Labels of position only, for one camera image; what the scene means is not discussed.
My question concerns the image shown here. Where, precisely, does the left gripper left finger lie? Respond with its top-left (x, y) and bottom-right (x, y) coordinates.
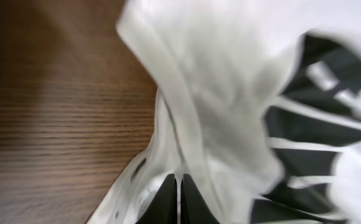
top-left (136, 174), bottom-right (178, 224)

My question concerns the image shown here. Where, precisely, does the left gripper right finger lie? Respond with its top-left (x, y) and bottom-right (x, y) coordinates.
top-left (180, 174), bottom-right (219, 224)

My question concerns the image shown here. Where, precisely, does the white Puma t-shirt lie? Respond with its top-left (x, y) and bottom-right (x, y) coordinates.
top-left (89, 0), bottom-right (361, 223)

